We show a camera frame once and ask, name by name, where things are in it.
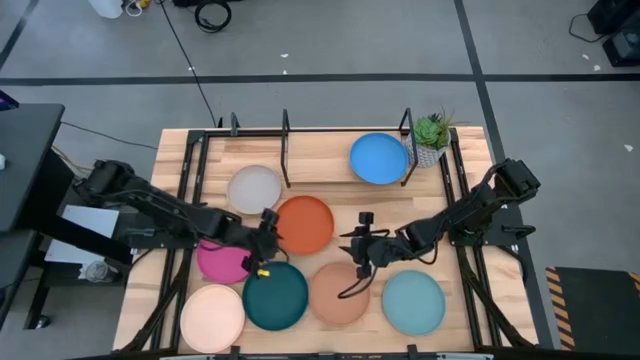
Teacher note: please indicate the orange round plate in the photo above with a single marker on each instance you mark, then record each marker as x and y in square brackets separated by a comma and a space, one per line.
[307, 225]

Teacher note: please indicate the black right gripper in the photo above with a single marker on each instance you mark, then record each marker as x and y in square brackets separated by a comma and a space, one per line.
[375, 250]

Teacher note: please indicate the white paper sheet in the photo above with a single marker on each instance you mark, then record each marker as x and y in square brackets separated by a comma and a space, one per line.
[90, 220]

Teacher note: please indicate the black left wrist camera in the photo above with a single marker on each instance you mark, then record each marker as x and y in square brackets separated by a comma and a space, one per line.
[270, 218]

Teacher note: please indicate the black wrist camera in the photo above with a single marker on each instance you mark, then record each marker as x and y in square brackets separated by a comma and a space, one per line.
[366, 219]
[270, 218]

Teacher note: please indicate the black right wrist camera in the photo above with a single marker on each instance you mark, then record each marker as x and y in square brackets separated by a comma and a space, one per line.
[366, 219]

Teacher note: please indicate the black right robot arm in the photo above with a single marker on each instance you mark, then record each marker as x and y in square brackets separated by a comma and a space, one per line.
[470, 205]

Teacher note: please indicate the dark teal round plate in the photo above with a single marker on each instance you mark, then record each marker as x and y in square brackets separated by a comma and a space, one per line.
[275, 297]

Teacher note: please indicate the magenta round plate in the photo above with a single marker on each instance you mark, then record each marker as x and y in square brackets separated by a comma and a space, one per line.
[220, 265]

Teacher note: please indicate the grey round plate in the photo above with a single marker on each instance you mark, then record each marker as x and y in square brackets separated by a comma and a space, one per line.
[252, 190]

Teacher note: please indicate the pale peach round plate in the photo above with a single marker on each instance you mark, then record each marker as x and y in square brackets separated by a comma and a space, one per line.
[212, 319]

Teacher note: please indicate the potted green succulent plant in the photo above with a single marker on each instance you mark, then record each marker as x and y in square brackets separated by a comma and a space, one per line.
[430, 135]

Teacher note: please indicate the hazard striped black mat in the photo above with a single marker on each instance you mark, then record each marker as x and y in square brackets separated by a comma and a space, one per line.
[600, 310]

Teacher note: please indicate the blue round plate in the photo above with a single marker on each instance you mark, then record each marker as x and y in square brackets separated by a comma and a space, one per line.
[379, 159]

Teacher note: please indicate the black aluminium table frame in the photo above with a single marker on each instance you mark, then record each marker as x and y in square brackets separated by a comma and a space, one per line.
[204, 160]

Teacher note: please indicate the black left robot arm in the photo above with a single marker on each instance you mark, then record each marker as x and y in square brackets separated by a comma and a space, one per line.
[160, 207]

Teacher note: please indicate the light teal round plate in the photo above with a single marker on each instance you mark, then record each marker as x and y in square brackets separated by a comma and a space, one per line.
[414, 303]

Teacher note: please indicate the black desk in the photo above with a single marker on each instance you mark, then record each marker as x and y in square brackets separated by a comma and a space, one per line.
[25, 165]

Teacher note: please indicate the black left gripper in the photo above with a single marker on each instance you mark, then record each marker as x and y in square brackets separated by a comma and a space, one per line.
[257, 242]

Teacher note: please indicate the black equipment case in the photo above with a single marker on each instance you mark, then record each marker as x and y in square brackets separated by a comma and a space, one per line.
[620, 30]

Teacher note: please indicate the terracotta round plate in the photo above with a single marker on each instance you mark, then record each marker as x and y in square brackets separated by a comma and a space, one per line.
[325, 310]

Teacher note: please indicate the white plastic container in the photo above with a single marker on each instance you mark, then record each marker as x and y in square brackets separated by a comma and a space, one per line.
[106, 7]

